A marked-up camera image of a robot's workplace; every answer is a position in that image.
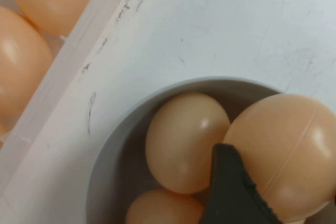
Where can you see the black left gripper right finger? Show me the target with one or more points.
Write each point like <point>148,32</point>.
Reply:
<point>334,201</point>

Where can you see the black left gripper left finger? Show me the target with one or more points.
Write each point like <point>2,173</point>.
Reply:
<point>231,197</point>

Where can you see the transparent plastic egg box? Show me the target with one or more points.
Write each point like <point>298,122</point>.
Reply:
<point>78,51</point>

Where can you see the grey round bowl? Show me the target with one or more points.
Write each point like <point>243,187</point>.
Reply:
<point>118,155</point>

